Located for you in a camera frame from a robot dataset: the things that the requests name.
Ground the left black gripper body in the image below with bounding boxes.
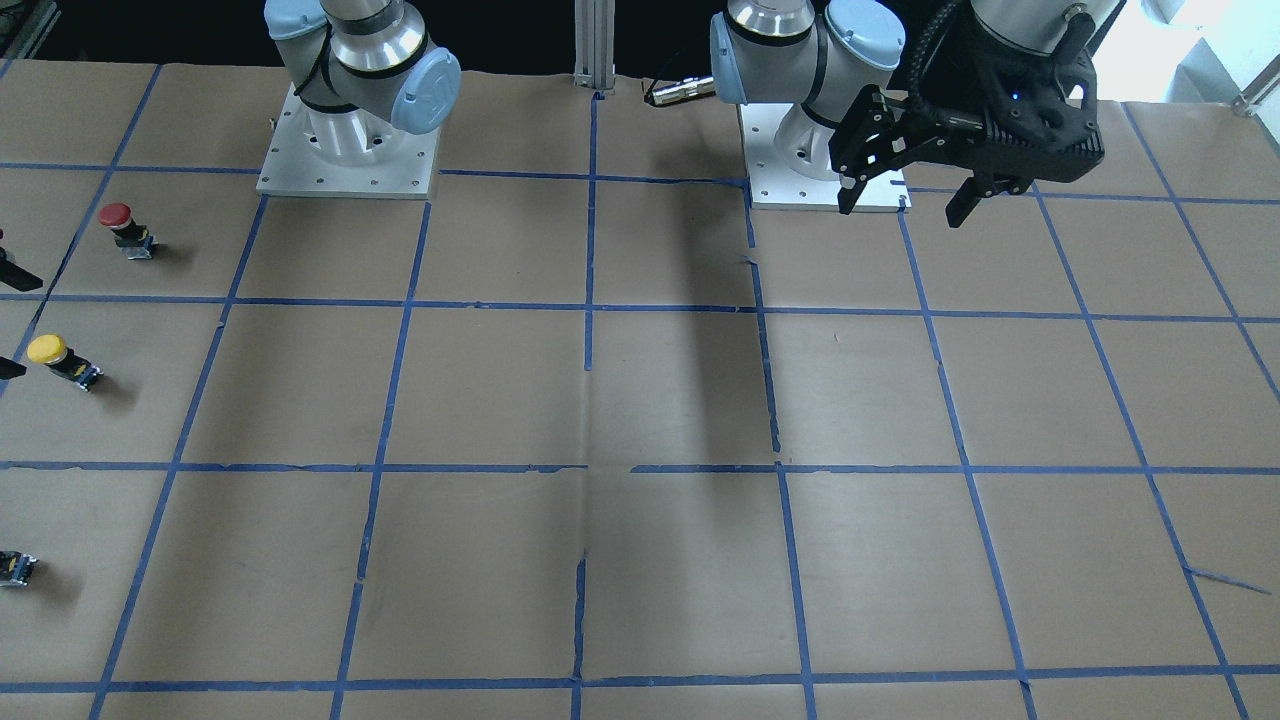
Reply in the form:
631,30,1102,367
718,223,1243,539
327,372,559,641
925,15,1105,183

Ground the small black switch block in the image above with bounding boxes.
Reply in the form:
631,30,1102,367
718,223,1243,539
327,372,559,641
0,550,40,587

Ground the silver cable connector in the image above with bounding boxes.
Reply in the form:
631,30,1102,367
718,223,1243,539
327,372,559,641
643,76,717,108

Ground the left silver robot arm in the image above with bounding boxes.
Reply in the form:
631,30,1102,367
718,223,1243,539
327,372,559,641
710,1,1123,228

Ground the yellow push button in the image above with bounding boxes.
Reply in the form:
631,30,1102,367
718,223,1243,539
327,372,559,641
26,333,105,392

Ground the aluminium profile post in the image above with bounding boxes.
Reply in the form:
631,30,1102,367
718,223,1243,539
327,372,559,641
573,0,616,95

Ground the red push button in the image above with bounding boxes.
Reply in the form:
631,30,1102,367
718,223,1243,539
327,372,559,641
97,202,155,260

